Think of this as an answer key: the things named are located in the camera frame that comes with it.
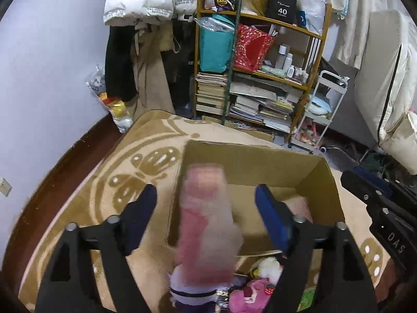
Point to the row of toiletry bottles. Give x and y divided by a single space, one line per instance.
288 63

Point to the beige patterned blanket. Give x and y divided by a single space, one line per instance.
97 169

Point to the dark hanging coat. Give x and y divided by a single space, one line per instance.
180 65

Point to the beige hanging coat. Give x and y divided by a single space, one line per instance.
150 78

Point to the wooden shelf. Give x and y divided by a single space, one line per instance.
312 71

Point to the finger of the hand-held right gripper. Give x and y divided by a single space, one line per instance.
371 176
361 187

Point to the white plastic bag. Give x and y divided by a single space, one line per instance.
312 9

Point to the pale pink plush toy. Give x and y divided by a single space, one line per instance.
299 208

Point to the cream pillow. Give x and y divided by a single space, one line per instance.
402 140

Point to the pink fuzzy plush toy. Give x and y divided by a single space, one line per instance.
205 221

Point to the white plush with yellow beak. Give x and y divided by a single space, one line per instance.
268 267

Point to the black hanging garment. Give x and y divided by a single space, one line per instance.
119 65

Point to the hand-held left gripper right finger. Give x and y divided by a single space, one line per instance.
270 215

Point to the clear bag of plush toys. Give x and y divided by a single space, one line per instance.
119 111

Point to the cardboard box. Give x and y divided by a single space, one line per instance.
244 163

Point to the white hanging curtain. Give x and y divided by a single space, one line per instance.
348 13

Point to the white trolley cart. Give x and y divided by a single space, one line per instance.
321 104

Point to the white folded mattress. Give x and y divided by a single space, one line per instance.
378 71

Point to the pink strawberry bear plush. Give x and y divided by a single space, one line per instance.
252 295

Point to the red gift bag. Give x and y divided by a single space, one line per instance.
252 49

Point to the pile of magazines and books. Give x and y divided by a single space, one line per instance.
260 107

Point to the wall socket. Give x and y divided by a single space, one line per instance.
5 186

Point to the stack of old books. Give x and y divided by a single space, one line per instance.
210 94

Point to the teal bag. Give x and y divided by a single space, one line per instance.
215 49

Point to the black box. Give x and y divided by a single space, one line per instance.
281 6

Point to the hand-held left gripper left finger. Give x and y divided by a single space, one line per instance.
147 202

